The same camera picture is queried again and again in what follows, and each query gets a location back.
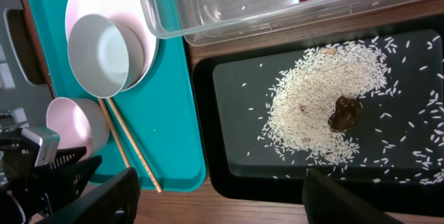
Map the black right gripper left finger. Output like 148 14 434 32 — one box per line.
40 168 141 224

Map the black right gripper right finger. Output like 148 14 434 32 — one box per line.
302 169 400 224

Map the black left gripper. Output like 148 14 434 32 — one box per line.
1 128 102 223

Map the white rice pile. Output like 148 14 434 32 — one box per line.
258 40 389 166

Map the brown food scrap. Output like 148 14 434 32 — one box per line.
328 96 361 132

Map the grey bowl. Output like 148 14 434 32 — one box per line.
67 14 144 98

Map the black waste tray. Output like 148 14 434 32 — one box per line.
192 16 443 216

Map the clear plastic waste bin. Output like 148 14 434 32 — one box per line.
133 0 444 47

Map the pink bowl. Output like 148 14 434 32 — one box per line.
46 97 110 160

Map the right wooden chopstick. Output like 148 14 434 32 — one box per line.
106 98 163 193

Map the wooden chopstick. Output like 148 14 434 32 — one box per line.
106 98 163 193
98 98 131 168

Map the left wooden chopstick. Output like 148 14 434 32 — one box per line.
98 98 131 168

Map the teal plastic tray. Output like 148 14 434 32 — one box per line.
28 0 206 191

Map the grey plastic dish rack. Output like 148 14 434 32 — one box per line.
1 0 52 132

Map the pink plate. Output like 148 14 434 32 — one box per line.
65 0 159 90

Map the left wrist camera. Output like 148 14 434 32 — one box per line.
21 126 60 167

